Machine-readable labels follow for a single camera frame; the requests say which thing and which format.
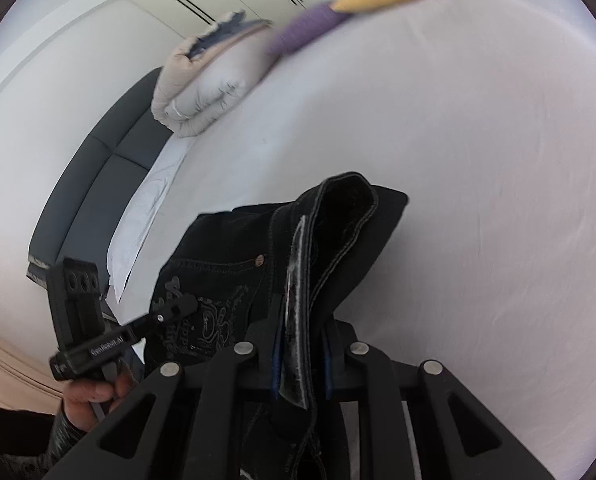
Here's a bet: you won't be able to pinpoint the person's left hand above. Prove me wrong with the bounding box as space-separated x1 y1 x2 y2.
63 363 135 432

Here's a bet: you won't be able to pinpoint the white bed sheet mattress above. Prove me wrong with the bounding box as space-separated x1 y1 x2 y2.
112 0 596 479

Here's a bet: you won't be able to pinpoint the purple cushion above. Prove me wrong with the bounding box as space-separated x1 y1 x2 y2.
267 1 351 55

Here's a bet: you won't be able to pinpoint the folded blue cloth on duvet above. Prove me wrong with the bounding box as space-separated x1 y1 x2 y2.
185 10 272 60

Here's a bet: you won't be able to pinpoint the black jacket left forearm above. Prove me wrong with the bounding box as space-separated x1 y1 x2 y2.
0 406 86 479

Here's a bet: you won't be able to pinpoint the folded beige grey duvet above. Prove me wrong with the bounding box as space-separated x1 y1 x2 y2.
150 24 277 138

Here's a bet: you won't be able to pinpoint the black jeans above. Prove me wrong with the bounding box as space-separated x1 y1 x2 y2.
144 172 409 479

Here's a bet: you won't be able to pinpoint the dark grey bed headboard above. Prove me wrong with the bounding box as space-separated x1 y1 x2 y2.
27 68 171 287

